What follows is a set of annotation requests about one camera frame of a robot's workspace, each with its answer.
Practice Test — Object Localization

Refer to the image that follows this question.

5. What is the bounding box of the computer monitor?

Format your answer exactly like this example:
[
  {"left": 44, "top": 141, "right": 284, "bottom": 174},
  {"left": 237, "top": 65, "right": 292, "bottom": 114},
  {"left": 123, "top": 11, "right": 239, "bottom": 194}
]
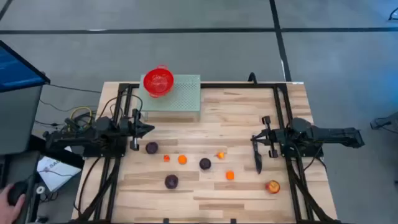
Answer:
[{"left": 0, "top": 39, "right": 51, "bottom": 156}]

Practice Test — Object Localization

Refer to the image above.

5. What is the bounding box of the person's hand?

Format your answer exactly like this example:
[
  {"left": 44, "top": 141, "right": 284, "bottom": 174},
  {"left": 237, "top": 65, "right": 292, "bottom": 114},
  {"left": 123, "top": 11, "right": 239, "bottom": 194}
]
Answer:
[{"left": 0, "top": 183, "right": 26, "bottom": 224}]

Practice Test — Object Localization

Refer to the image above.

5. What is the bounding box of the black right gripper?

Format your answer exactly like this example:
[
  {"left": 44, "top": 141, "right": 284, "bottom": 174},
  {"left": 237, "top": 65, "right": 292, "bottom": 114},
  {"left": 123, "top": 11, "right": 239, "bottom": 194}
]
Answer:
[{"left": 251, "top": 116, "right": 284, "bottom": 159}]

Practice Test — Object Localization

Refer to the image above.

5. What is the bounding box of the dark purple plum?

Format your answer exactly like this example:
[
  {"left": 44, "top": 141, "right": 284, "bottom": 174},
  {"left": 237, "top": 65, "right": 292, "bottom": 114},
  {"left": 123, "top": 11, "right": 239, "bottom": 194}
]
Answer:
[
  {"left": 164, "top": 174, "right": 179, "bottom": 190},
  {"left": 145, "top": 141, "right": 159, "bottom": 155},
  {"left": 198, "top": 157, "right": 212, "bottom": 170}
]

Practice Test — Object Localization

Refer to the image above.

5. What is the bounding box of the red plastic colander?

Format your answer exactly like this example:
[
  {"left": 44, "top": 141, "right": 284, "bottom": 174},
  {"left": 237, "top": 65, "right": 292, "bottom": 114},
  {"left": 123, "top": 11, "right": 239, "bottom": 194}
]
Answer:
[{"left": 142, "top": 64, "right": 175, "bottom": 99}]

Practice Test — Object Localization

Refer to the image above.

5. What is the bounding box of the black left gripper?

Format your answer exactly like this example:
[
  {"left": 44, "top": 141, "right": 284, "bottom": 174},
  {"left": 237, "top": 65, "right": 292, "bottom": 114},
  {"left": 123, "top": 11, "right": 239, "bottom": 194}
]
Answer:
[{"left": 120, "top": 108, "right": 155, "bottom": 152}]

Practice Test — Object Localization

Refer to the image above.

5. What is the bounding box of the black desk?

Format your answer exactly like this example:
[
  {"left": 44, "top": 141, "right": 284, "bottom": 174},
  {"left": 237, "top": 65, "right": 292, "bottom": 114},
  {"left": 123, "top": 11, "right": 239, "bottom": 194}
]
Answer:
[{"left": 0, "top": 136, "right": 85, "bottom": 224}]

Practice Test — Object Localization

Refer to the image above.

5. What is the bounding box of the yellow cable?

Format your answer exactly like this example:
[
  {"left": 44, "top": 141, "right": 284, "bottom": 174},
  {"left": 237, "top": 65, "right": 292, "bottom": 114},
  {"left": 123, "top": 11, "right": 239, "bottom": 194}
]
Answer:
[{"left": 68, "top": 106, "right": 93, "bottom": 125}]

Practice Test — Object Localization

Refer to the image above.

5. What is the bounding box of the black cable bundle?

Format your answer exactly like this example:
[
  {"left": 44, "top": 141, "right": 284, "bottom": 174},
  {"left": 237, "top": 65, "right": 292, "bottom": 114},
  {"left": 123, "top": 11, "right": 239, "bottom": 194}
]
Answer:
[
  {"left": 73, "top": 155, "right": 121, "bottom": 223},
  {"left": 285, "top": 155, "right": 327, "bottom": 223}
]

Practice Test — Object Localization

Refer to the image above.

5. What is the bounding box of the red and yellow apple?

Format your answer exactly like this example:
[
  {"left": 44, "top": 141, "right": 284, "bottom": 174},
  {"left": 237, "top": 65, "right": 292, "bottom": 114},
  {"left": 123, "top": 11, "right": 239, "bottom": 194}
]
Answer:
[{"left": 265, "top": 179, "right": 281, "bottom": 195}]

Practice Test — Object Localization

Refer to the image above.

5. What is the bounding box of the green perforated box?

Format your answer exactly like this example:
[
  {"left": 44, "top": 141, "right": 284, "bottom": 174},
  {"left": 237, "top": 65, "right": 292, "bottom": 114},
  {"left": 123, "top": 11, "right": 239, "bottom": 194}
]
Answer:
[{"left": 136, "top": 73, "right": 201, "bottom": 123}]

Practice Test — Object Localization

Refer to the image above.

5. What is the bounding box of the thin black floor cable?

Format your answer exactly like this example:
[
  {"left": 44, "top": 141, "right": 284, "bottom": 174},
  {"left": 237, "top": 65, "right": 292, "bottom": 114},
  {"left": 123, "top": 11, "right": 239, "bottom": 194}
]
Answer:
[{"left": 49, "top": 83, "right": 103, "bottom": 94}]

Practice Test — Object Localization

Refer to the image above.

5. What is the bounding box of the black computer mouse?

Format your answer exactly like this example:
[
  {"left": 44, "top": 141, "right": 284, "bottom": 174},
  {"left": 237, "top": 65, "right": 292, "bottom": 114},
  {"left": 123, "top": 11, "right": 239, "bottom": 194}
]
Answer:
[{"left": 6, "top": 180, "right": 29, "bottom": 206}]

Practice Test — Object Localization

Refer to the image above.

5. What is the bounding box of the white paper booklet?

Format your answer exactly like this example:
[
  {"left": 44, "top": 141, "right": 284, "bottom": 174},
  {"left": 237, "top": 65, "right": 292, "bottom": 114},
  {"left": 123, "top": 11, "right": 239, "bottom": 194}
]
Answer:
[{"left": 36, "top": 155, "right": 82, "bottom": 192}]

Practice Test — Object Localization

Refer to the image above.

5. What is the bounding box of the black knife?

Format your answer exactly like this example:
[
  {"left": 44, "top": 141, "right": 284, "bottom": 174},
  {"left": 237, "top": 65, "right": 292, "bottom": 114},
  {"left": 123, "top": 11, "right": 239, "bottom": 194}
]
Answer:
[{"left": 252, "top": 141, "right": 263, "bottom": 175}]

